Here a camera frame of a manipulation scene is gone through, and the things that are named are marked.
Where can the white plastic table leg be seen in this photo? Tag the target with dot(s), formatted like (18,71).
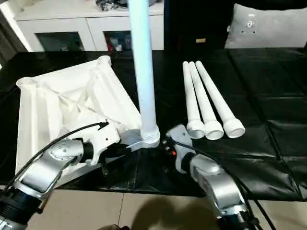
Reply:
(206,107)
(144,72)
(192,107)
(222,107)

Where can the white plastic table top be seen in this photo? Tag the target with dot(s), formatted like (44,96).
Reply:
(48,107)

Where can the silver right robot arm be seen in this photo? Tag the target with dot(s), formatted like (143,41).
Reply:
(220,184)

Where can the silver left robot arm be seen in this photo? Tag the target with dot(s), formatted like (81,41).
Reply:
(40,172)

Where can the black work mat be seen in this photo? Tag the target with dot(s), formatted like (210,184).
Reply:
(263,95)

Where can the white glass-door cabinet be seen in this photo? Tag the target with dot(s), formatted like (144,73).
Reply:
(72,24)

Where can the grey pleated curtain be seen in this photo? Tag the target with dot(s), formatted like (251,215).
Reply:
(9,36)

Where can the grey cushion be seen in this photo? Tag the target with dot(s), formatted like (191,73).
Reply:
(268,26)

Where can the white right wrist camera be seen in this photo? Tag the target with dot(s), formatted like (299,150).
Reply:
(178,135)

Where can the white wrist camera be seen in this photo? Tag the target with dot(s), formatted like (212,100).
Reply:
(178,135)
(105,139)

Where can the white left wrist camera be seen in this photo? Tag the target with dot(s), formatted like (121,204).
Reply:
(105,139)

